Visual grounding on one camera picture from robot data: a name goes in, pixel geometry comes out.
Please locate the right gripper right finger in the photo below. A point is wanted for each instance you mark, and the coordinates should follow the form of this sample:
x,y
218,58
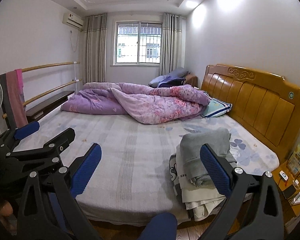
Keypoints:
x,y
252,209

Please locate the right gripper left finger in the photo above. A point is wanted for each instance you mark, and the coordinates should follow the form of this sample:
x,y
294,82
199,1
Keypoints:
x,y
48,207

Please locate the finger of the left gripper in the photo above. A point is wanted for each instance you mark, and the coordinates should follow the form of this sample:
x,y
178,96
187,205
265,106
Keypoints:
x,y
29,129

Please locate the grey green hoodie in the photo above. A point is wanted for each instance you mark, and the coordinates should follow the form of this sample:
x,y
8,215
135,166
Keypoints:
x,y
201,153

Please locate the folded white clothes stack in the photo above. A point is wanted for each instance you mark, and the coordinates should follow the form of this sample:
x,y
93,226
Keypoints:
x,y
199,202

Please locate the dark wooden bench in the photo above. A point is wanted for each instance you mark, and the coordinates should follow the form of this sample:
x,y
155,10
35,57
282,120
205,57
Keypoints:
x,y
45,107

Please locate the white remote device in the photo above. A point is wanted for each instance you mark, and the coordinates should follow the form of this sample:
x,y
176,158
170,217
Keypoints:
x,y
283,175

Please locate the wooden nightstand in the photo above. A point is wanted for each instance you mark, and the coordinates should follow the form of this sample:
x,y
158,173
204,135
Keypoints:
x,y
288,191

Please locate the pink red hanging towel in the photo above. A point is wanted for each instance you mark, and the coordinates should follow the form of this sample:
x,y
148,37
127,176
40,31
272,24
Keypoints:
x,y
13,98

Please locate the yellow snack bag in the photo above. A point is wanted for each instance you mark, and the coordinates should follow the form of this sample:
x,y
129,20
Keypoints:
x,y
293,162

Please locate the blue trouser knee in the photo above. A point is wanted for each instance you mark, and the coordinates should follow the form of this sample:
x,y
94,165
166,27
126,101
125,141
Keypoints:
x,y
160,227

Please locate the wooden headboard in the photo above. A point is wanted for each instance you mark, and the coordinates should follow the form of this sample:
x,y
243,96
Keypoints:
x,y
265,104

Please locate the blue white striped pillow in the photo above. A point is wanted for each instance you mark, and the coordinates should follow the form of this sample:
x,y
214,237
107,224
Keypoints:
x,y
216,108

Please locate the white air conditioner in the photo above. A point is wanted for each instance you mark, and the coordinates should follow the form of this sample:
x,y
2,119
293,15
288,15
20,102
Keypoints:
x,y
73,21

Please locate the left striped curtain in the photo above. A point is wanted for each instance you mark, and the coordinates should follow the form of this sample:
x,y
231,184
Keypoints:
x,y
94,48

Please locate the striped curtain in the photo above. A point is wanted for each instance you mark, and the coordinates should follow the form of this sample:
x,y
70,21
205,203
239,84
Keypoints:
x,y
94,48
171,43

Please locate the purple floral quilt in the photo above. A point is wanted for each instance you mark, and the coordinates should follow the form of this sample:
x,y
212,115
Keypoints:
x,y
145,104

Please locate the window with metal bars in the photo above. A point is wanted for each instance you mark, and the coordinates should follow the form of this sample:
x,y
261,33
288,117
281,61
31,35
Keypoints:
x,y
138,43

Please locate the dark blue pillow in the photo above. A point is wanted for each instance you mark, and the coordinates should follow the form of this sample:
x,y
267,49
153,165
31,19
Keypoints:
x,y
173,78

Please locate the right striped curtain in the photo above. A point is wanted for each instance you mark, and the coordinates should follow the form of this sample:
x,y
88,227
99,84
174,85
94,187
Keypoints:
x,y
171,43

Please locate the lower wooden rail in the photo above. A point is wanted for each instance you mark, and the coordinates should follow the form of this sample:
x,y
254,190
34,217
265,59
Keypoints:
x,y
50,91

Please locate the wooden rail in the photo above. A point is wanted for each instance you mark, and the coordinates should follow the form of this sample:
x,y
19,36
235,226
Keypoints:
x,y
50,91
29,69

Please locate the upper wooden rail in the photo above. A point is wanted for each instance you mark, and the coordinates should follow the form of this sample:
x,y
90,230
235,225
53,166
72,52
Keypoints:
x,y
29,69

